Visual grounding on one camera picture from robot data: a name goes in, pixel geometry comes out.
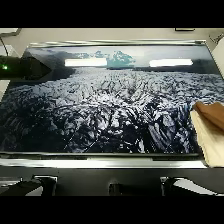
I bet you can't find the brown garment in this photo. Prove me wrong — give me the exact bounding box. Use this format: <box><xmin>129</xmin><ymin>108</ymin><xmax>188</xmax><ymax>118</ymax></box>
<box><xmin>192</xmin><ymin>100</ymin><xmax>224</xmax><ymax>131</ymax></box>

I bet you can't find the black device with green light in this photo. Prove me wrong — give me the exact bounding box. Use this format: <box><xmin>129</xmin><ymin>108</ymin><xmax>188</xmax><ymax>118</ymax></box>
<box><xmin>0</xmin><ymin>54</ymin><xmax>53</xmax><ymax>81</ymax></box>

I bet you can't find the cream garment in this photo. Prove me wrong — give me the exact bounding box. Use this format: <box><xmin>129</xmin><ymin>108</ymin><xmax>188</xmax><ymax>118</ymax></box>
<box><xmin>189</xmin><ymin>110</ymin><xmax>224</xmax><ymax>168</ymax></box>

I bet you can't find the silver frame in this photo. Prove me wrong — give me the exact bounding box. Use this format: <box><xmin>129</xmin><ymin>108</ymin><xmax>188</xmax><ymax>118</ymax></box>
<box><xmin>0</xmin><ymin>39</ymin><xmax>224</xmax><ymax>197</ymax></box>

